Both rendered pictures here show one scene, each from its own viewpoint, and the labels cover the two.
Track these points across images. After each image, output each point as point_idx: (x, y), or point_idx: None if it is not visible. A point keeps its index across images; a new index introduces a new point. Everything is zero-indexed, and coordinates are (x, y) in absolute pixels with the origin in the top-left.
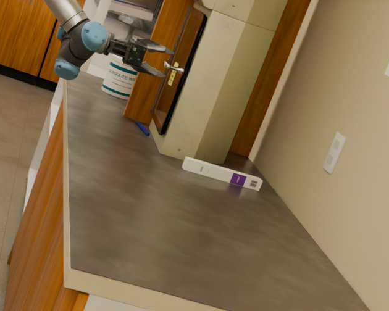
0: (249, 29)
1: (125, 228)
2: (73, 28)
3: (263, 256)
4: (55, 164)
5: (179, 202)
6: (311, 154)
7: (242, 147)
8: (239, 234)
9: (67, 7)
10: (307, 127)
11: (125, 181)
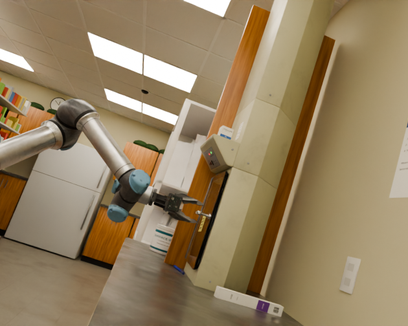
0: (260, 183)
1: None
2: (122, 174)
3: None
4: None
5: (219, 323)
6: (322, 281)
7: (255, 285)
8: None
9: (119, 159)
10: (311, 260)
11: (163, 303)
